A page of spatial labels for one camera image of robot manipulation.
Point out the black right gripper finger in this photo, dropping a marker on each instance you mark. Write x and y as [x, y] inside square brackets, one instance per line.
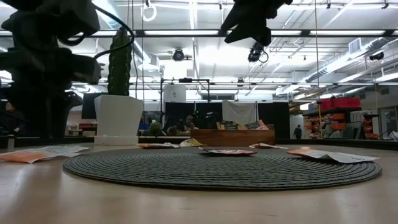
[234, 21]
[245, 31]

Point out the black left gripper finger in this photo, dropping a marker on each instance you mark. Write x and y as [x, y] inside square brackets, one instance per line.
[57, 121]
[39, 121]

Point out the orange white tea packet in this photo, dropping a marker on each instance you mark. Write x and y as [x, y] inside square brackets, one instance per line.
[157, 145]
[31, 155]
[339, 156]

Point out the white pink tea packet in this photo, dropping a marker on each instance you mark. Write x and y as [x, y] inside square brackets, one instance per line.
[267, 145]

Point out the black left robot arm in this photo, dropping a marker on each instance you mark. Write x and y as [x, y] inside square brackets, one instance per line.
[46, 21]

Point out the black ceiling spotlight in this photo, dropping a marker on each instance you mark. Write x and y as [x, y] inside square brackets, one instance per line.
[178, 55]
[255, 56]

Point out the person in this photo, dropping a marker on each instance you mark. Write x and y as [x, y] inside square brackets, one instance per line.
[188, 121]
[298, 132]
[9, 109]

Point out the black monitor screen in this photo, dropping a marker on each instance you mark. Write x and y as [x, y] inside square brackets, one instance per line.
[90, 107]

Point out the white hexagonal planter pot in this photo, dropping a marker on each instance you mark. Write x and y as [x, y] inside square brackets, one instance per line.
[118, 118]

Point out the green cactus plant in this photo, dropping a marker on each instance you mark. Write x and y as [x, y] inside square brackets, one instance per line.
[119, 74]

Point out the white hanging cloth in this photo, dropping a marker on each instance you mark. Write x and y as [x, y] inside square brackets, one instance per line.
[237, 112]

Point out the overhead LED light bar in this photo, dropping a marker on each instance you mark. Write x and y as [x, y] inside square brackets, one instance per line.
[342, 32]

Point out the small green potted plant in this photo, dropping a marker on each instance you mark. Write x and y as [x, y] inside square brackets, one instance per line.
[155, 128]

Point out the wooden compartment box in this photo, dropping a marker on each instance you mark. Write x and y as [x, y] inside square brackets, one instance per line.
[230, 137]

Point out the shelf with red bins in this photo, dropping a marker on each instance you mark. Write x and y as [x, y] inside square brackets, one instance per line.
[340, 102]

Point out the yellow pole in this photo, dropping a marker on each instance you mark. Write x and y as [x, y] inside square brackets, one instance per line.
[319, 124]

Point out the round grey woven mat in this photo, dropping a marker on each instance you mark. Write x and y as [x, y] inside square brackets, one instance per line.
[217, 172]

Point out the black frame stand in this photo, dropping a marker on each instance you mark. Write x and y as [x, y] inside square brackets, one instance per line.
[186, 80]

